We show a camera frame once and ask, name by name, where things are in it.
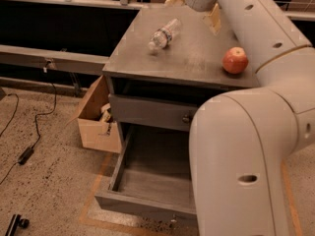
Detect closed grey upper drawer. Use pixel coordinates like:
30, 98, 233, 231
109, 94, 198, 132

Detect clear plastic water bottle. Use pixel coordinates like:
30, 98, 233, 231
148, 19, 182, 52

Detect open grey middle drawer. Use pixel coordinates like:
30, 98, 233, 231
95, 126, 198, 228

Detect grey metal railing beam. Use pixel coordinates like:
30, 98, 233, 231
0, 45, 108, 76

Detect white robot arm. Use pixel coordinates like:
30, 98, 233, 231
184, 0, 315, 236

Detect items inside cardboard box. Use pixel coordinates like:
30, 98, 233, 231
100, 103, 112, 123

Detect black power cable with adapter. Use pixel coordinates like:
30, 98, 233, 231
0, 81, 58, 186

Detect cardboard box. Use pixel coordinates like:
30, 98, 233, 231
68, 76, 122, 153

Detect grey wooden drawer cabinet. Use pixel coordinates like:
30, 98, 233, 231
103, 7, 258, 147

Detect red apple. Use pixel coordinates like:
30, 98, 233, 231
222, 47, 248, 75

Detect black object floor corner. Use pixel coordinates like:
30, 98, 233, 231
5, 214, 30, 236

